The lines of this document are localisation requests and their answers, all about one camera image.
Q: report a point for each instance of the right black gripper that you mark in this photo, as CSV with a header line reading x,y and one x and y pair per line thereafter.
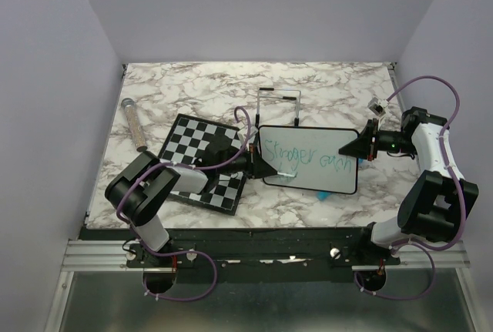
x,y
360,146

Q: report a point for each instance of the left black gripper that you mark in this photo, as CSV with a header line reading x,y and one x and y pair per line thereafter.
x,y
256,166

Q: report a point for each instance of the white green marker pen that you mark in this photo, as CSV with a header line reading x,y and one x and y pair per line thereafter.
x,y
291,175

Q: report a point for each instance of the black framed whiteboard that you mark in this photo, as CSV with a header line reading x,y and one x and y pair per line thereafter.
x,y
312,153

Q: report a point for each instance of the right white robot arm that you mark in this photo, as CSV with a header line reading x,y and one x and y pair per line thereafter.
x,y
433,213

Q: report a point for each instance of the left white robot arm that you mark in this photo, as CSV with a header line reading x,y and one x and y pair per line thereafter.
x,y
140,190

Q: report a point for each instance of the blue cylindrical tube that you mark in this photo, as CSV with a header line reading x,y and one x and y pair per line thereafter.
x,y
322,195

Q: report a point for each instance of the black and white chessboard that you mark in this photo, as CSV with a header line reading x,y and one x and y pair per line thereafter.
x,y
189,137

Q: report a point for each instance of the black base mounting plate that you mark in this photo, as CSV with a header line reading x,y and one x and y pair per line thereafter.
x,y
206,256

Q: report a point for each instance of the glittery silver tube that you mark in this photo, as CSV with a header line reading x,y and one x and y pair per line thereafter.
x,y
136,131

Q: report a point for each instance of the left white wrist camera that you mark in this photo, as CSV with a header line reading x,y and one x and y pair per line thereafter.
x,y
247,135

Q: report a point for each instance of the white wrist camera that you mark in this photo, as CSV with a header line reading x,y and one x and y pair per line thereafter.
x,y
247,135
378,106

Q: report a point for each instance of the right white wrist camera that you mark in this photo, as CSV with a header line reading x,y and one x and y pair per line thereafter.
x,y
378,106

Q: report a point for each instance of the wire whiteboard stand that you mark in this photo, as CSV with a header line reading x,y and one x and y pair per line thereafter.
x,y
271,96

